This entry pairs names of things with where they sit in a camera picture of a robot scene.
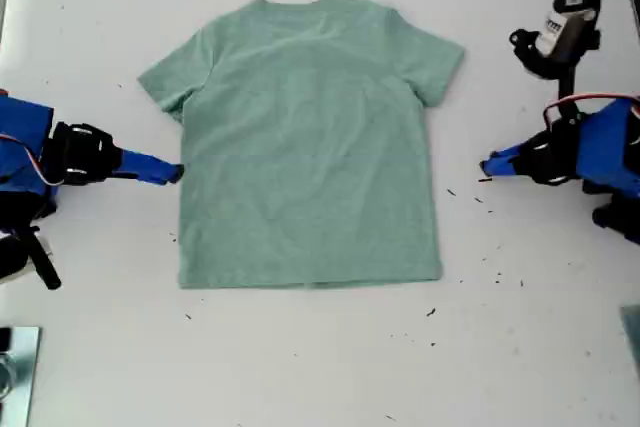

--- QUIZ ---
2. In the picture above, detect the green t-shirt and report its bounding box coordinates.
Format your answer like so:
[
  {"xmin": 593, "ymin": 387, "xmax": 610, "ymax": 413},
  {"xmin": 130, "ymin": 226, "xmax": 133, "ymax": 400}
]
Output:
[{"xmin": 137, "ymin": 0, "xmax": 467, "ymax": 292}]

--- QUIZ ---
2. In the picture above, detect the gripper red white wire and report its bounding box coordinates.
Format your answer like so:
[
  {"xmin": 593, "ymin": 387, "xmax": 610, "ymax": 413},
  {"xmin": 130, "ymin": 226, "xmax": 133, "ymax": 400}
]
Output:
[
  {"xmin": 543, "ymin": 92, "xmax": 640, "ymax": 124},
  {"xmin": 0, "ymin": 132, "xmax": 54, "ymax": 187}
]

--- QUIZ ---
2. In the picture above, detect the steel post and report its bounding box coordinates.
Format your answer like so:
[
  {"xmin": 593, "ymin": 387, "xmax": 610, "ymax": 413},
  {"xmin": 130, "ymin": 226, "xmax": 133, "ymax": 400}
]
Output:
[{"xmin": 0, "ymin": 325, "xmax": 44, "ymax": 427}]

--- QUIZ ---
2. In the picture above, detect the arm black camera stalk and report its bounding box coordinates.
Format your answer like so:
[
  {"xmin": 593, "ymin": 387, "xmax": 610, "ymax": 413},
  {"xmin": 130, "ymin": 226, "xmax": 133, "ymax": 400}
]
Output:
[{"xmin": 554, "ymin": 59, "xmax": 586, "ymax": 123}]

